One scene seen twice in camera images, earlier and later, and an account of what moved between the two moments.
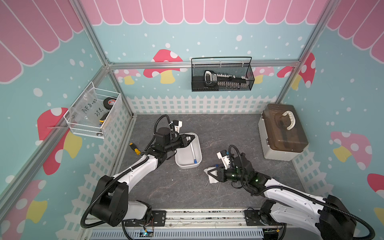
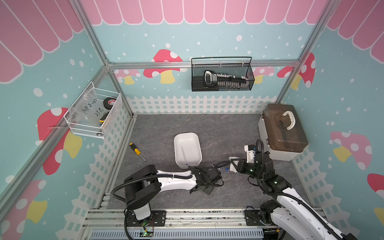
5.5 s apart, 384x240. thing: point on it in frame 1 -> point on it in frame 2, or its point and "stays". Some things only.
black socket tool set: (211, 78) stays
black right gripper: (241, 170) -> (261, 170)
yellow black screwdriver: (135, 149) stays
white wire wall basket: (90, 115) stays
